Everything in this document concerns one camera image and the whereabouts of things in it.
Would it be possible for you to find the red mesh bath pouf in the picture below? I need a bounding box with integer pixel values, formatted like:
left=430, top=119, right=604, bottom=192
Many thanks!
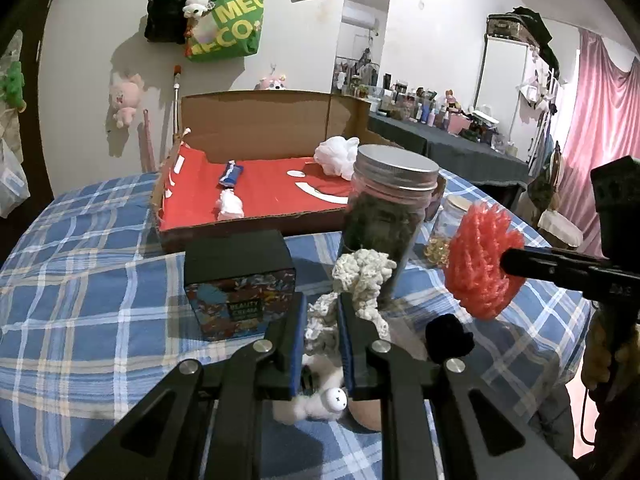
left=444, top=202, right=526, bottom=321

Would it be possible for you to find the white fluffy plush toy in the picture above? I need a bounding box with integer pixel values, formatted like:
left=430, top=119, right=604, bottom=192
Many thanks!
left=215, top=188, right=244, bottom=221

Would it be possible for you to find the pink curtain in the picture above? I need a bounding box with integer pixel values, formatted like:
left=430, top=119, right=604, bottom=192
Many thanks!
left=559, top=29, right=639, bottom=256

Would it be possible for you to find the tan round powder puff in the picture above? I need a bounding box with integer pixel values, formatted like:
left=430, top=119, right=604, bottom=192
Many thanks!
left=348, top=399, right=382, bottom=432

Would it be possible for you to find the glass jar metal lid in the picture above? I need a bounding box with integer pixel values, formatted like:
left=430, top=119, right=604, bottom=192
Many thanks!
left=338, top=143, right=442, bottom=306

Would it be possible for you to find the black backpack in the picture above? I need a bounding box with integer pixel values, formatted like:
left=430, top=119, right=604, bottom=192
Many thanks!
left=144, top=0, right=198, bottom=44

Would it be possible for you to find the white dog plush keychain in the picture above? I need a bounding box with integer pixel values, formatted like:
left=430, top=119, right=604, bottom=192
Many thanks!
left=182, top=0, right=214, bottom=20

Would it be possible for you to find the black cosmetic box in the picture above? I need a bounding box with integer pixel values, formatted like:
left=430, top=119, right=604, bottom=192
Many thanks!
left=183, top=230, right=296, bottom=340

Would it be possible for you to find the beige knitted scrunchie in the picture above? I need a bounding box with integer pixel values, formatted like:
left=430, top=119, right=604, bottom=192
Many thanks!
left=304, top=249, right=397, bottom=359

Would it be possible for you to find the pale pink plush toy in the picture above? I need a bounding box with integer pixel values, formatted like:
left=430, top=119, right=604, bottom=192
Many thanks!
left=110, top=74, right=144, bottom=129

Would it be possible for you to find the green plush toy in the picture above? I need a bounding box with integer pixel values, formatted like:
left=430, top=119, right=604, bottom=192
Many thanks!
left=1, top=61, right=27, bottom=113

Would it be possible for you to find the green tote bag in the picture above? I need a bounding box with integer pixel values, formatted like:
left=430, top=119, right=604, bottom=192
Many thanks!
left=184, top=0, right=265, bottom=62

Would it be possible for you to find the pink stick against wall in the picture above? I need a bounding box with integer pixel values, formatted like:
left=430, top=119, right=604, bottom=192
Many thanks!
left=142, top=108, right=156, bottom=172

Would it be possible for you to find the white mesh bath pouf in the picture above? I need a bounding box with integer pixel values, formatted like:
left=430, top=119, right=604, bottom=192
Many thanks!
left=314, top=136, right=360, bottom=181

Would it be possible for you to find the red cardboard box tray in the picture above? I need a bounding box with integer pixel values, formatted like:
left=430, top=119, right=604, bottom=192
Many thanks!
left=151, top=90, right=387, bottom=252

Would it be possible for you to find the small white capsule toy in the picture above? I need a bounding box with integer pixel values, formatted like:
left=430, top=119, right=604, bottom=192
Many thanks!
left=320, top=387, right=348, bottom=414

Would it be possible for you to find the plastic bag on door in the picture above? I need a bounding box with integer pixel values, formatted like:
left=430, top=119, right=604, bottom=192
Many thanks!
left=0, top=140, right=30, bottom=219

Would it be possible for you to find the white wardrobe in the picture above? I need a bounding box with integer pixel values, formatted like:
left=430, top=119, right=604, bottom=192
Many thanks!
left=473, top=36, right=551, bottom=159

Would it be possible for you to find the right hand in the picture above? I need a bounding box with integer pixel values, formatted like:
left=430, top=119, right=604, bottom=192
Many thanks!
left=582, top=311, right=639, bottom=402

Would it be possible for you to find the orange handled mop pole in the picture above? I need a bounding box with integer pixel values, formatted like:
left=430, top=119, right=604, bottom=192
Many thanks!
left=172, top=65, right=182, bottom=144

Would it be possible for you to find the small glass jar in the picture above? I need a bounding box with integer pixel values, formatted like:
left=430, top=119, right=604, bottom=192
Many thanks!
left=424, top=195, right=472, bottom=268

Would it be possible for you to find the dark cloth side table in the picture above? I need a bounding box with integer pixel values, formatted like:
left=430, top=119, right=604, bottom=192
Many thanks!
left=368, top=113, right=528, bottom=188

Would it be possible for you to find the pink bear plush toy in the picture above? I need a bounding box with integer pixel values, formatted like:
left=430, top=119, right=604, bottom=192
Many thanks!
left=255, top=75, right=286, bottom=90

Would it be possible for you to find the blue white snack packet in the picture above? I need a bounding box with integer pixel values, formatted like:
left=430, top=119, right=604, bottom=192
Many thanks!
left=218, top=160, right=244, bottom=188

